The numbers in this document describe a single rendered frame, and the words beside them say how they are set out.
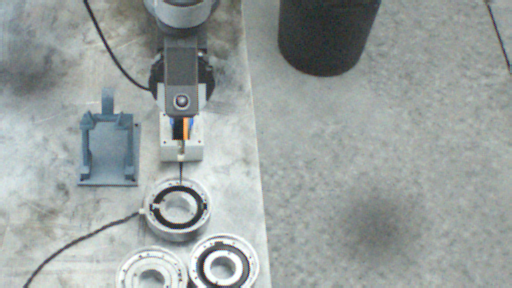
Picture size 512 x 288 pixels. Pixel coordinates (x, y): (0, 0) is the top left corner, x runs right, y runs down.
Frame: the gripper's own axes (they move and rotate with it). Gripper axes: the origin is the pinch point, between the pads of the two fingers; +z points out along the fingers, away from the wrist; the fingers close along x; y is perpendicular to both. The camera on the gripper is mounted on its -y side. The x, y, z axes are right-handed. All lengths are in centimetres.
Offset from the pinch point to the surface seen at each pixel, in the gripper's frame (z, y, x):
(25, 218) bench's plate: 13.1, -11.0, 24.5
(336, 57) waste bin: 83, 87, -46
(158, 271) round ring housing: 10.6, -21.3, 3.1
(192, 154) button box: 11.2, 0.4, -1.9
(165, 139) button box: 8.6, 1.6, 2.6
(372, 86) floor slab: 93, 85, -58
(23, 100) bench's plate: 13.1, 12.8, 27.8
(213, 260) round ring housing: 10.6, -19.3, -5.1
